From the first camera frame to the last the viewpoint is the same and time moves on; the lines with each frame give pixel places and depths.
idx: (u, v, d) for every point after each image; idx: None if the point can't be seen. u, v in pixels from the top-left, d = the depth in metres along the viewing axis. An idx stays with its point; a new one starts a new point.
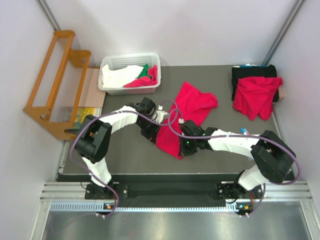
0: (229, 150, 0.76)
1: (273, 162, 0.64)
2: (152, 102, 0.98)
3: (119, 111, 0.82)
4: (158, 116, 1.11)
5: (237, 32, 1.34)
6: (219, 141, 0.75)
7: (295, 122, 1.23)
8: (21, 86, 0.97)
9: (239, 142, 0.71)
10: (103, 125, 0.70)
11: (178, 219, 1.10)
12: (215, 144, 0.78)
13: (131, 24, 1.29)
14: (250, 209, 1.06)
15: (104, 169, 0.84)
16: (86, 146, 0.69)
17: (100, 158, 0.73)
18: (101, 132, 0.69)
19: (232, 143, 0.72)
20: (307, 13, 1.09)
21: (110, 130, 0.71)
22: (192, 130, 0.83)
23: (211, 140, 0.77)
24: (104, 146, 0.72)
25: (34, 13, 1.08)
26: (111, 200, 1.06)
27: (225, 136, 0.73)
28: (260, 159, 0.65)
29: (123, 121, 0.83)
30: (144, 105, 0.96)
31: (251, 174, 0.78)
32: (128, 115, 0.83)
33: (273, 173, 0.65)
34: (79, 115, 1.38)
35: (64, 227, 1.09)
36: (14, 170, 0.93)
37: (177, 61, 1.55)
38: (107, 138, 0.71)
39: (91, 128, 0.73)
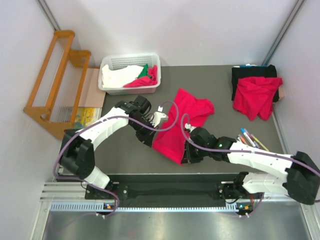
0: (250, 165, 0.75)
1: (308, 187, 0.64)
2: (146, 100, 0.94)
3: (104, 119, 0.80)
4: (155, 117, 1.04)
5: (237, 32, 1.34)
6: (243, 156, 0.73)
7: (295, 122, 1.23)
8: (21, 86, 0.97)
9: (268, 161, 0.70)
10: (83, 144, 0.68)
11: (178, 219, 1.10)
12: (236, 159, 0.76)
13: (131, 24, 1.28)
14: (250, 209, 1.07)
15: (98, 175, 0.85)
16: (71, 164, 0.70)
17: (88, 171, 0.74)
18: (81, 152, 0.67)
19: (260, 162, 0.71)
20: (307, 13, 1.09)
21: (91, 148, 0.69)
22: (205, 139, 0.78)
23: (231, 155, 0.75)
24: (88, 163, 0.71)
25: (34, 13, 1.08)
26: (111, 200, 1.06)
27: (251, 152, 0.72)
28: (297, 185, 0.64)
29: (111, 128, 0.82)
30: (137, 104, 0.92)
31: (264, 184, 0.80)
32: (116, 120, 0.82)
33: (305, 196, 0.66)
34: (79, 115, 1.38)
35: (64, 227, 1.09)
36: (14, 171, 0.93)
37: (177, 61, 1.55)
38: (89, 155, 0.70)
39: (73, 143, 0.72)
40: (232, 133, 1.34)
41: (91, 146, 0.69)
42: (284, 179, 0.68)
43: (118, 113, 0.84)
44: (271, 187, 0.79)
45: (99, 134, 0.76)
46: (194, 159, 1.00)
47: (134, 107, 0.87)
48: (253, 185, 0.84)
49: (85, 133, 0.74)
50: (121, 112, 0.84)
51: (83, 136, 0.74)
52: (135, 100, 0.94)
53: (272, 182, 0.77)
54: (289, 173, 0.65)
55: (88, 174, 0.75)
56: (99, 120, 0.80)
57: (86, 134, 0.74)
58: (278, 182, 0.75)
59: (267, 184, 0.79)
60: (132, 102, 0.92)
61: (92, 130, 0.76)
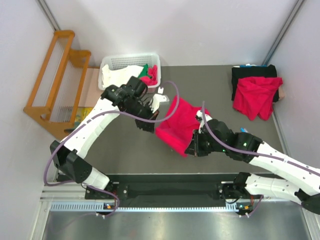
0: (273, 171, 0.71)
1: None
2: (141, 82, 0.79)
3: (89, 119, 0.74)
4: (154, 100, 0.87)
5: (237, 32, 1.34)
6: (272, 162, 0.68)
7: (295, 122, 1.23)
8: (21, 87, 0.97)
9: (301, 174, 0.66)
10: (68, 157, 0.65)
11: (178, 219, 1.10)
12: (261, 163, 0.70)
13: (131, 24, 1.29)
14: (250, 209, 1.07)
15: (97, 177, 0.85)
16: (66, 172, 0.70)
17: (84, 174, 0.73)
18: (69, 164, 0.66)
19: (292, 173, 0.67)
20: (307, 14, 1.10)
21: (78, 158, 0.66)
22: (224, 135, 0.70)
23: (258, 159, 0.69)
24: (81, 169, 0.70)
25: (34, 12, 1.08)
26: (111, 200, 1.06)
27: (283, 161, 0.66)
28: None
29: (99, 127, 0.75)
30: (130, 87, 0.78)
31: (271, 189, 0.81)
32: (103, 118, 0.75)
33: None
34: (79, 115, 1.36)
35: (64, 227, 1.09)
36: (14, 171, 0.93)
37: (177, 61, 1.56)
38: (80, 164, 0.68)
39: (62, 153, 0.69)
40: None
41: (78, 156, 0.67)
42: (310, 192, 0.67)
43: (105, 107, 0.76)
44: (278, 193, 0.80)
45: (85, 140, 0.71)
46: (201, 153, 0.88)
47: (124, 94, 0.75)
48: (257, 189, 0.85)
49: (70, 141, 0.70)
50: (109, 105, 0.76)
51: (69, 146, 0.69)
52: (128, 82, 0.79)
53: (282, 189, 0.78)
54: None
55: (86, 176, 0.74)
56: (82, 123, 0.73)
57: (71, 142, 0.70)
58: (290, 189, 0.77)
59: (274, 190, 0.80)
60: (124, 85, 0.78)
61: (77, 136, 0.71)
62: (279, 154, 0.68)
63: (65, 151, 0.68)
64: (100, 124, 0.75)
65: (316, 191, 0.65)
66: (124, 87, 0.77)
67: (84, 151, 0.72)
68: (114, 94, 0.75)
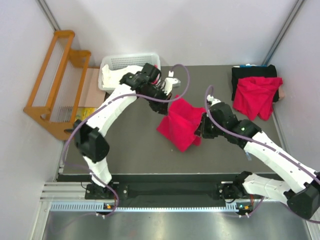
0: (265, 162, 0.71)
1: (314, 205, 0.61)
2: (155, 68, 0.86)
3: (109, 101, 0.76)
4: (166, 84, 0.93)
5: (237, 33, 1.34)
6: (263, 151, 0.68)
7: (295, 122, 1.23)
8: (21, 87, 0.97)
9: (289, 168, 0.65)
10: (91, 134, 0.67)
11: (178, 219, 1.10)
12: (253, 150, 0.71)
13: (131, 24, 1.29)
14: (250, 209, 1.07)
15: (104, 169, 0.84)
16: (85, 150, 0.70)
17: (101, 156, 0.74)
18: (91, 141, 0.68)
19: (281, 166, 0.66)
20: (307, 14, 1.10)
21: (100, 136, 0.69)
22: (226, 117, 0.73)
23: (251, 145, 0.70)
24: (101, 148, 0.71)
25: (34, 13, 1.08)
26: (111, 200, 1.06)
27: (275, 151, 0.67)
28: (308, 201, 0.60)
29: (118, 109, 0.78)
30: (145, 74, 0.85)
31: (265, 188, 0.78)
32: (122, 101, 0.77)
33: (305, 211, 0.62)
34: (79, 115, 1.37)
35: (64, 227, 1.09)
36: (14, 171, 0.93)
37: (177, 61, 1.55)
38: (101, 142, 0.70)
39: (83, 132, 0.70)
40: None
41: (100, 133, 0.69)
42: (296, 190, 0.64)
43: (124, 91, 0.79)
44: (270, 192, 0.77)
45: (105, 121, 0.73)
46: (206, 135, 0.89)
47: (140, 80, 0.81)
48: (254, 186, 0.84)
49: (92, 119, 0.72)
50: (127, 89, 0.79)
51: (90, 123, 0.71)
52: (143, 69, 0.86)
53: (274, 188, 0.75)
54: (307, 189, 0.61)
55: (104, 157, 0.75)
56: (104, 104, 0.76)
57: (93, 122, 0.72)
58: (281, 189, 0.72)
59: (267, 188, 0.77)
60: (140, 73, 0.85)
61: (99, 116, 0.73)
62: (275, 146, 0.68)
63: (86, 130, 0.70)
64: (120, 106, 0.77)
65: (300, 188, 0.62)
66: (139, 74, 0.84)
67: (103, 130, 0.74)
68: (131, 81, 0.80)
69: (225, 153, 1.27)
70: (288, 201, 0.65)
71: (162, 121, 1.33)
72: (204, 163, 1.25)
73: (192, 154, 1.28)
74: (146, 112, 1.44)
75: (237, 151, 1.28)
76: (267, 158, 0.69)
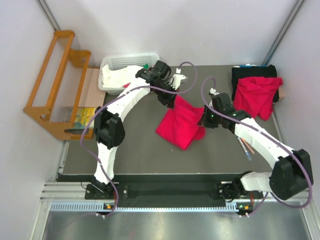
0: (252, 144, 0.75)
1: (290, 182, 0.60)
2: (166, 65, 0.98)
3: (128, 91, 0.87)
4: (175, 79, 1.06)
5: (237, 32, 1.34)
6: (248, 131, 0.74)
7: (294, 122, 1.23)
8: (21, 87, 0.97)
9: (268, 144, 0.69)
10: (112, 118, 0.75)
11: (178, 219, 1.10)
12: (240, 131, 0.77)
13: (131, 24, 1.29)
14: (250, 209, 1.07)
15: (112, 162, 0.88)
16: (104, 135, 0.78)
17: (117, 142, 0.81)
18: (111, 125, 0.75)
19: (261, 142, 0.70)
20: (307, 14, 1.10)
21: (119, 121, 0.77)
22: (223, 104, 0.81)
23: (238, 126, 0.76)
24: (118, 134, 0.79)
25: (34, 13, 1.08)
26: (111, 200, 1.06)
27: (257, 131, 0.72)
28: (280, 172, 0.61)
29: (134, 99, 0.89)
30: (157, 70, 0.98)
31: (257, 178, 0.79)
32: (138, 92, 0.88)
33: (282, 188, 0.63)
34: (79, 115, 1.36)
35: (64, 227, 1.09)
36: (14, 171, 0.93)
37: (177, 61, 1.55)
38: (119, 127, 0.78)
39: (103, 117, 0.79)
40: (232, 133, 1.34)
41: (120, 119, 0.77)
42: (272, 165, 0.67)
43: (139, 84, 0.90)
44: (261, 182, 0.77)
45: (124, 108, 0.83)
46: (207, 124, 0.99)
47: (154, 74, 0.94)
48: (248, 178, 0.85)
49: (112, 107, 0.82)
50: (143, 81, 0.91)
51: (111, 110, 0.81)
52: (156, 66, 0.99)
53: (264, 176, 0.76)
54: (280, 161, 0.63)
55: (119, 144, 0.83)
56: (123, 94, 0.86)
57: (113, 108, 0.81)
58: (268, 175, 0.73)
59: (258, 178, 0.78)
60: (152, 69, 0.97)
61: (118, 104, 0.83)
62: (258, 127, 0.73)
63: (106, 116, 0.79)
64: (136, 96, 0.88)
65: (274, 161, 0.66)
66: (152, 70, 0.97)
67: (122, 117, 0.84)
68: (147, 75, 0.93)
69: (225, 153, 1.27)
70: (269, 180, 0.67)
71: (164, 120, 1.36)
72: (204, 163, 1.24)
73: (192, 154, 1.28)
74: (146, 112, 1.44)
75: (237, 151, 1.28)
76: (250, 137, 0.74)
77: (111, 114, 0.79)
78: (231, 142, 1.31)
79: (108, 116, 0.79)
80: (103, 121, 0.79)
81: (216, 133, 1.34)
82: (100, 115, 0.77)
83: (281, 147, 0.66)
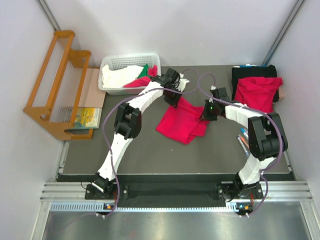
0: (238, 121, 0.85)
1: (260, 135, 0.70)
2: (176, 72, 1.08)
3: (146, 91, 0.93)
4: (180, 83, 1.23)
5: (237, 32, 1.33)
6: (233, 109, 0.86)
7: (294, 122, 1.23)
8: (21, 87, 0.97)
9: (246, 113, 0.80)
10: (134, 112, 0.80)
11: (178, 219, 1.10)
12: (228, 112, 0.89)
13: (131, 24, 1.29)
14: (250, 209, 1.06)
15: (120, 157, 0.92)
16: (124, 127, 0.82)
17: (133, 135, 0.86)
18: (133, 118, 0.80)
19: (241, 112, 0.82)
20: (307, 13, 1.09)
21: (140, 115, 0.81)
22: (220, 95, 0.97)
23: (227, 107, 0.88)
24: (137, 127, 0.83)
25: (33, 12, 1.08)
26: (111, 200, 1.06)
27: (239, 107, 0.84)
28: (251, 127, 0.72)
29: (150, 99, 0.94)
30: (168, 76, 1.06)
31: (248, 161, 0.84)
32: (155, 93, 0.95)
33: (256, 144, 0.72)
34: (79, 116, 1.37)
35: (64, 227, 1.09)
36: (14, 171, 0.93)
37: (178, 61, 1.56)
38: (138, 121, 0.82)
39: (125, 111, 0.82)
40: (232, 133, 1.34)
41: (140, 113, 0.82)
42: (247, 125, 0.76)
43: (155, 86, 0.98)
44: (252, 162, 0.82)
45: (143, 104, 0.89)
46: (207, 117, 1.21)
47: (167, 80, 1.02)
48: (244, 170, 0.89)
49: (133, 103, 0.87)
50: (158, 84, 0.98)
51: (132, 105, 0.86)
52: (167, 72, 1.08)
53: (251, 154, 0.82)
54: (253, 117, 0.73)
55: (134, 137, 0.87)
56: (142, 92, 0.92)
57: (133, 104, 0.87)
58: None
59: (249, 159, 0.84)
60: (164, 75, 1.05)
61: (138, 101, 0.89)
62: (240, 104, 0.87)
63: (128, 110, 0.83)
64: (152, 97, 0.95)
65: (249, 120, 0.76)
66: (164, 76, 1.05)
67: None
68: (161, 80, 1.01)
69: (225, 153, 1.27)
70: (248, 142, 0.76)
71: (164, 119, 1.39)
72: (205, 162, 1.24)
73: (193, 153, 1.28)
74: (146, 112, 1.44)
75: (237, 151, 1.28)
76: (233, 112, 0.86)
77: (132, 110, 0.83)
78: (231, 142, 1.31)
79: (129, 111, 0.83)
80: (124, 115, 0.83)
81: (216, 133, 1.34)
82: (122, 109, 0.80)
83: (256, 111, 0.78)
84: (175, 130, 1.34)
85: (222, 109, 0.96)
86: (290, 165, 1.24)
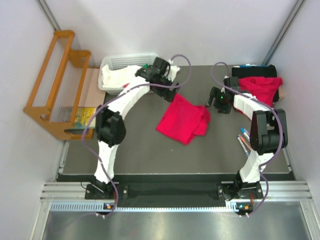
0: (245, 111, 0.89)
1: (262, 130, 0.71)
2: (164, 63, 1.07)
3: (128, 90, 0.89)
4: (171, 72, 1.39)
5: (237, 32, 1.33)
6: (241, 98, 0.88)
7: (294, 122, 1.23)
8: (21, 87, 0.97)
9: (253, 105, 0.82)
10: (113, 116, 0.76)
11: (178, 219, 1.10)
12: (237, 101, 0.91)
13: (131, 24, 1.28)
14: (250, 209, 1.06)
15: (111, 160, 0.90)
16: (105, 133, 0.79)
17: (118, 140, 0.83)
18: (113, 123, 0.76)
19: (249, 104, 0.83)
20: (307, 13, 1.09)
21: (121, 120, 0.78)
22: (231, 83, 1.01)
23: (236, 96, 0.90)
24: (119, 132, 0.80)
25: (33, 12, 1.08)
26: (111, 200, 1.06)
27: (247, 97, 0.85)
28: (255, 119, 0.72)
29: (134, 98, 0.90)
30: (156, 66, 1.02)
31: (249, 159, 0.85)
32: (138, 90, 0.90)
33: (256, 138, 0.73)
34: (79, 116, 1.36)
35: (64, 227, 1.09)
36: (14, 171, 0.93)
37: (178, 61, 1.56)
38: (120, 125, 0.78)
39: (105, 116, 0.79)
40: (232, 133, 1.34)
41: (121, 118, 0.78)
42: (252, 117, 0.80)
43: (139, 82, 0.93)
44: (252, 159, 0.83)
45: (125, 106, 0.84)
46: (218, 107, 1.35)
47: (153, 73, 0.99)
48: (245, 168, 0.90)
49: (113, 106, 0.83)
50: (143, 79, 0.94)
51: (111, 108, 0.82)
52: (154, 64, 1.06)
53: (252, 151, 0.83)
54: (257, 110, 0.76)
55: (120, 141, 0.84)
56: (123, 92, 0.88)
57: (114, 106, 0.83)
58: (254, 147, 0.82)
59: (250, 157, 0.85)
60: (151, 67, 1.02)
61: (119, 102, 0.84)
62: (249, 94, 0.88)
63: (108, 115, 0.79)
64: (136, 95, 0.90)
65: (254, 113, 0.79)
66: (151, 68, 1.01)
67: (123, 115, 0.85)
68: (146, 73, 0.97)
69: (225, 153, 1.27)
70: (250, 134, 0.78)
71: (164, 118, 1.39)
72: (205, 162, 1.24)
73: (192, 153, 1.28)
74: (146, 112, 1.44)
75: (237, 151, 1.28)
76: (241, 103, 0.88)
77: (112, 113, 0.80)
78: (231, 142, 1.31)
79: (110, 115, 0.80)
80: (104, 120, 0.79)
81: (216, 133, 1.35)
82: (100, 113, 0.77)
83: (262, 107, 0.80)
84: (176, 130, 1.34)
85: None
86: (290, 165, 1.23)
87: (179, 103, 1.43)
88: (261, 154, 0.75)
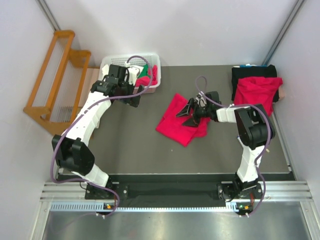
0: (229, 120, 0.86)
1: (246, 123, 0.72)
2: (120, 68, 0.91)
3: (85, 110, 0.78)
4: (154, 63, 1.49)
5: (237, 33, 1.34)
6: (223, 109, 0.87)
7: (294, 122, 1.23)
8: (21, 87, 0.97)
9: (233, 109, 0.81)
10: (74, 145, 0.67)
11: (177, 219, 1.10)
12: (219, 114, 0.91)
13: (131, 24, 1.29)
14: (250, 209, 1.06)
15: (98, 172, 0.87)
16: (70, 164, 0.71)
17: (88, 168, 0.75)
18: (75, 153, 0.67)
19: (229, 110, 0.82)
20: (307, 13, 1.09)
21: (83, 146, 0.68)
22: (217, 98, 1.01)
23: (218, 110, 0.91)
24: (86, 159, 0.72)
25: (33, 12, 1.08)
26: (111, 200, 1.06)
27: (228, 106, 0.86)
28: (238, 117, 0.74)
29: (95, 116, 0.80)
30: (113, 76, 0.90)
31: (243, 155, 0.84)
32: (98, 107, 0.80)
33: (245, 132, 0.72)
34: None
35: (64, 227, 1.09)
36: (15, 171, 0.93)
37: (178, 61, 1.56)
38: (84, 152, 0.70)
39: (64, 145, 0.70)
40: (232, 133, 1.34)
41: (83, 144, 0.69)
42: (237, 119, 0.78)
43: (97, 98, 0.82)
44: (245, 156, 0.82)
45: (85, 129, 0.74)
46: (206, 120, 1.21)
47: (111, 84, 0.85)
48: (242, 167, 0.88)
49: (71, 133, 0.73)
50: (100, 95, 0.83)
51: (71, 136, 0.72)
52: (110, 71, 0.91)
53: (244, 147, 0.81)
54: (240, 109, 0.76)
55: (91, 168, 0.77)
56: (80, 114, 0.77)
57: (72, 134, 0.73)
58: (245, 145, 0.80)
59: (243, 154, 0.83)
60: (108, 76, 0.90)
61: (77, 126, 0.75)
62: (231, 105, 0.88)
63: (67, 143, 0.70)
64: (96, 113, 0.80)
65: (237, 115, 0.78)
66: (107, 78, 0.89)
67: (86, 140, 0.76)
68: (103, 87, 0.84)
69: (225, 153, 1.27)
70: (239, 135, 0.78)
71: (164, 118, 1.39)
72: (205, 163, 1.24)
73: (192, 153, 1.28)
74: (146, 112, 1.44)
75: (237, 151, 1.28)
76: (224, 114, 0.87)
77: (72, 141, 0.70)
78: (231, 142, 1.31)
79: (70, 143, 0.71)
80: (66, 150, 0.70)
81: (215, 133, 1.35)
82: (59, 146, 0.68)
83: (238, 107, 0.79)
84: (176, 130, 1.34)
85: (214, 114, 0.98)
86: (290, 165, 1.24)
87: (178, 103, 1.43)
88: (254, 148, 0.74)
